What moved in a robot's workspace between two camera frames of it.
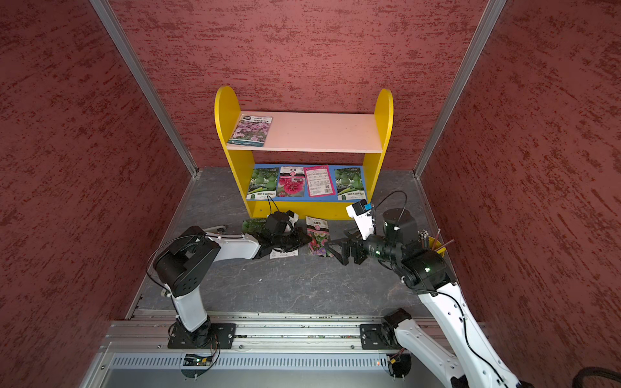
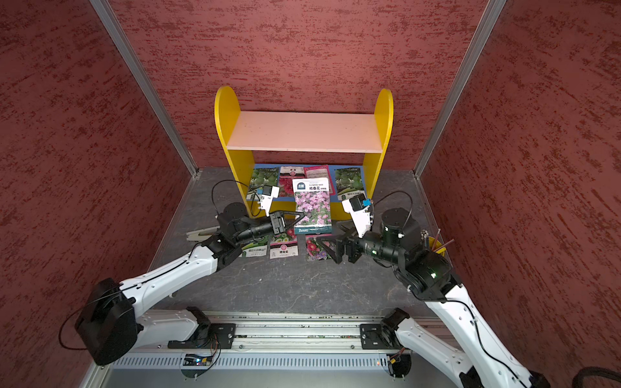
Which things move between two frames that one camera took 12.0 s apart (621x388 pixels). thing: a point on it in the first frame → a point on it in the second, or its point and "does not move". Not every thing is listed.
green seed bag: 349,184 does not move
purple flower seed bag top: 251,130 → 312,198
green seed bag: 263,182 does not move
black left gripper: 299,234 → 278,220
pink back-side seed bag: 318,181 does not move
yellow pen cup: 432,241 does not move
